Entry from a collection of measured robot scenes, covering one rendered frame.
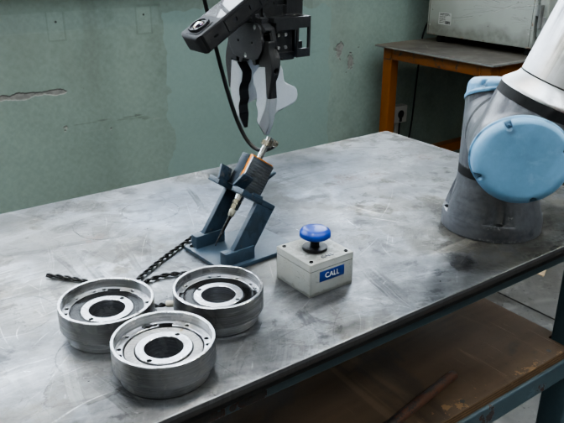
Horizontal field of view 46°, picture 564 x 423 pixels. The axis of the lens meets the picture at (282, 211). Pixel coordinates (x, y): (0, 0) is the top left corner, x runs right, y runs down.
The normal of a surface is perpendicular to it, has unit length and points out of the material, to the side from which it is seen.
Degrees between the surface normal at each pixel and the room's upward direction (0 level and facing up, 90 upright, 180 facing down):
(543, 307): 0
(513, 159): 97
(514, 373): 0
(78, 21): 90
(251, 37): 90
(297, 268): 90
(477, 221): 73
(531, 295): 0
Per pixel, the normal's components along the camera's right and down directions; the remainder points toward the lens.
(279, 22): 0.63, 0.30
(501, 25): -0.80, 0.21
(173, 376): 0.32, 0.36
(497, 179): -0.23, 0.47
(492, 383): 0.00, -0.92
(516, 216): 0.22, 0.07
